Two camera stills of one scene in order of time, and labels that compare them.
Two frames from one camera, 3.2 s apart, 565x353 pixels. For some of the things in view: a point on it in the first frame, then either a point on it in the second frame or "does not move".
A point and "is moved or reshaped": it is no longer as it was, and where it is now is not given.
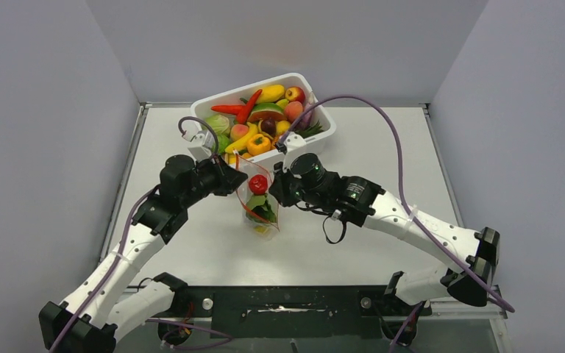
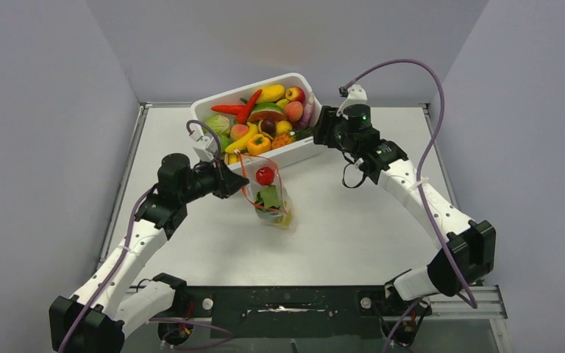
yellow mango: x=271 y=93 does not move
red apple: x=295 y=94 does not move
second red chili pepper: x=243 y=115 does not move
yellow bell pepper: x=258 y=143 does not move
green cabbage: x=218 y=123 does not move
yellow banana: x=243 y=141 does not move
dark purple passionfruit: x=268 y=126 does not move
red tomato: x=257 y=184 is moved or reshaped
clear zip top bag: x=257 y=198 is moved or reshaped
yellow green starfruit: x=262 y=229 → x=285 y=220
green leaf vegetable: x=261 y=208 is moved or reshaped
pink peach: x=293 y=109 does not move
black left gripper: x=228 y=178 does not move
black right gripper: x=280 y=185 → x=324 y=130
